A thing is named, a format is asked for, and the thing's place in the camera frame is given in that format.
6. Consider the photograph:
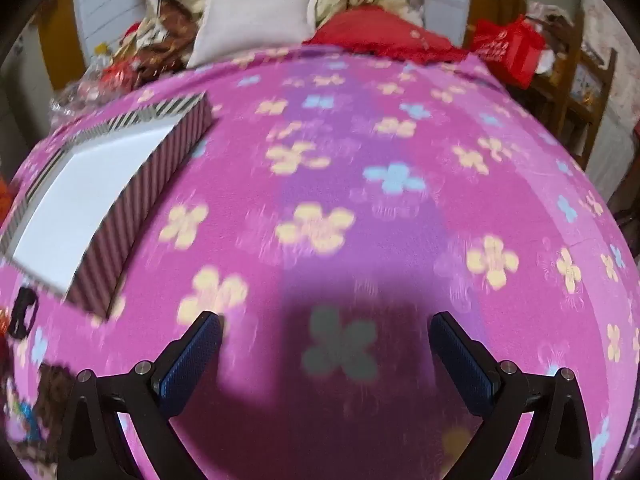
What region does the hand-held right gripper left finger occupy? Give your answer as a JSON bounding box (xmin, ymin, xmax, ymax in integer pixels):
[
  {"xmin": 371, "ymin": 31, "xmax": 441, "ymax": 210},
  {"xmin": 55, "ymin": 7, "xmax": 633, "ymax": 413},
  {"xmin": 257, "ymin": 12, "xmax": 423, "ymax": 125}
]
[{"xmin": 59, "ymin": 311, "xmax": 223, "ymax": 480}]

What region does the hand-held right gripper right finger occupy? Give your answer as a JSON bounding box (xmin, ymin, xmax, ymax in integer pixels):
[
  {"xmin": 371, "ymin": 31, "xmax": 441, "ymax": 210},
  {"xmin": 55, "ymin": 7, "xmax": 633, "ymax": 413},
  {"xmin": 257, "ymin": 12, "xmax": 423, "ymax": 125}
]
[{"xmin": 429, "ymin": 311, "xmax": 593, "ymax": 480}]

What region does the leopard print hair clip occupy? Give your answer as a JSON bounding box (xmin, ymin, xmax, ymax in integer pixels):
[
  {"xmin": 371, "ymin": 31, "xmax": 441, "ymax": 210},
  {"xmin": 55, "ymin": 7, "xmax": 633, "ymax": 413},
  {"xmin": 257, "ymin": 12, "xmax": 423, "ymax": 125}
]
[{"xmin": 36, "ymin": 362, "xmax": 77, "ymax": 407}]

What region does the striped cardboard box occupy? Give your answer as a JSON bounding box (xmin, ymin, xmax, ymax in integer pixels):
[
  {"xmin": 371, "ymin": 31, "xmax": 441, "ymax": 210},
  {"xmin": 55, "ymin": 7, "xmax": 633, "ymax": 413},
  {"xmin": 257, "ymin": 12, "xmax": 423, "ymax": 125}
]
[{"xmin": 0, "ymin": 91, "xmax": 212, "ymax": 320}]

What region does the pink floral blanket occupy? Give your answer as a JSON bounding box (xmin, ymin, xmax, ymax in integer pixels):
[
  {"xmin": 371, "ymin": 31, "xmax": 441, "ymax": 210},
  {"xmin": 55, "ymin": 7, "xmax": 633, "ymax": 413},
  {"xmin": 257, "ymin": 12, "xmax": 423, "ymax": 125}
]
[{"xmin": 0, "ymin": 45, "xmax": 640, "ymax": 480}]

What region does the black scrunchie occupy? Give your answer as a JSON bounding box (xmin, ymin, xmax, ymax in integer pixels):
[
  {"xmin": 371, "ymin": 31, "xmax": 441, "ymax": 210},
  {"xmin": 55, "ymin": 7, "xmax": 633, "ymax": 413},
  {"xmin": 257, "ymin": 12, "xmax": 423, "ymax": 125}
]
[{"xmin": 9, "ymin": 287, "xmax": 39, "ymax": 337}]

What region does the wooden chair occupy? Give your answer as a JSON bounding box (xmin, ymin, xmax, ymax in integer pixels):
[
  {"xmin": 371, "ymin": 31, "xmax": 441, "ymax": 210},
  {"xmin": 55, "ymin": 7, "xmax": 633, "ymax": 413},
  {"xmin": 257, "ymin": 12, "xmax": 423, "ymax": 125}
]
[{"xmin": 525, "ymin": 10, "xmax": 618, "ymax": 161}]

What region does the clear plastic bag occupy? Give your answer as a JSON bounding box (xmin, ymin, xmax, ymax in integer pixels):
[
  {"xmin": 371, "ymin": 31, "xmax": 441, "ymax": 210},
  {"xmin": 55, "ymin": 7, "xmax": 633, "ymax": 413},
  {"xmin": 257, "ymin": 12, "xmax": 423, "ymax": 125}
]
[{"xmin": 50, "ymin": 50, "xmax": 146, "ymax": 111}]

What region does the red plastic bag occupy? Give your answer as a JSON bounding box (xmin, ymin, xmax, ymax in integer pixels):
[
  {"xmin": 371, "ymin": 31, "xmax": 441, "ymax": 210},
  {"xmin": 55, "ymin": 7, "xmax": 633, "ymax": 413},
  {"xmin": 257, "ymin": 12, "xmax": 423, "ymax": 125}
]
[{"xmin": 472, "ymin": 16, "xmax": 546, "ymax": 88}]

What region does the brown patterned cloth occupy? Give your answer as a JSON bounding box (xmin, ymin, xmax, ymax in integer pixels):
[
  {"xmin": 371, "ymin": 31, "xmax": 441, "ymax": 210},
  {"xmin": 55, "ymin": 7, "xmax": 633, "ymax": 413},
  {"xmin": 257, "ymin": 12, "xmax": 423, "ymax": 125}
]
[{"xmin": 135, "ymin": 0, "xmax": 201, "ymax": 68}]

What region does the red cushion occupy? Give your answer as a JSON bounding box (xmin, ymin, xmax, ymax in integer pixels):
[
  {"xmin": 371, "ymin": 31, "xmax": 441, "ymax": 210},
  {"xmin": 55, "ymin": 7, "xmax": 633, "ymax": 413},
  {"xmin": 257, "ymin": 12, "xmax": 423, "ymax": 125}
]
[{"xmin": 302, "ymin": 4, "xmax": 473, "ymax": 65}]

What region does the white pillow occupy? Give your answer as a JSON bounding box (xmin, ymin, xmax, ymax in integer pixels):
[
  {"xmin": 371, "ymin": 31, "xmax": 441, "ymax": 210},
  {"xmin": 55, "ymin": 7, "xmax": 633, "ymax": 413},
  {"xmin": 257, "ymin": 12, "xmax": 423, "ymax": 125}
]
[{"xmin": 186, "ymin": 0, "xmax": 323, "ymax": 68}]

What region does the white slatted cabinet door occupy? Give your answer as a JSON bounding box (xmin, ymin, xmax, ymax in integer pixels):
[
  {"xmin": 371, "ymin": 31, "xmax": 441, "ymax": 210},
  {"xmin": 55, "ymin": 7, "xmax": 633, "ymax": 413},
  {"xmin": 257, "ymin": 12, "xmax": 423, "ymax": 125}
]
[{"xmin": 75, "ymin": 0, "xmax": 151, "ymax": 56}]

